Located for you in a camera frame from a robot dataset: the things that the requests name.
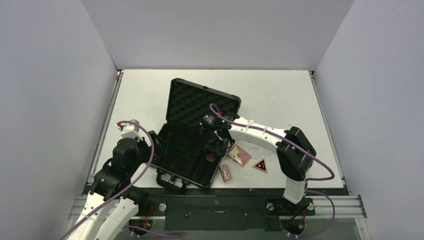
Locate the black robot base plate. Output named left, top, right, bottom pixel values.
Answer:
left=82, top=187, right=352, bottom=233

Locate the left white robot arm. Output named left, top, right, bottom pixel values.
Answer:
left=66, top=130, right=160, bottom=240

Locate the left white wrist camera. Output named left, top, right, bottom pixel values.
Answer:
left=115, top=119, right=141, bottom=139

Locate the poker chip roll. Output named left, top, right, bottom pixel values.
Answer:
left=218, top=164, right=232, bottom=183
left=205, top=153, right=216, bottom=163

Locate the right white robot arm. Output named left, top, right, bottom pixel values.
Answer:
left=199, top=114, right=316, bottom=214

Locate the red black triangular card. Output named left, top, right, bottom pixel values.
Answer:
left=252, top=158, right=268, bottom=173

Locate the black foam-lined carrying case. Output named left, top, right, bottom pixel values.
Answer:
left=151, top=78, right=242, bottom=193

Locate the clear round disc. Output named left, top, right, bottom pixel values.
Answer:
left=249, top=147, right=263, bottom=159

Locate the red playing card box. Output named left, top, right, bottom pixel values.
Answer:
left=227, top=145, right=252, bottom=168

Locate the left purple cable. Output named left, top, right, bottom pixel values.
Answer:
left=57, top=120, right=155, bottom=240

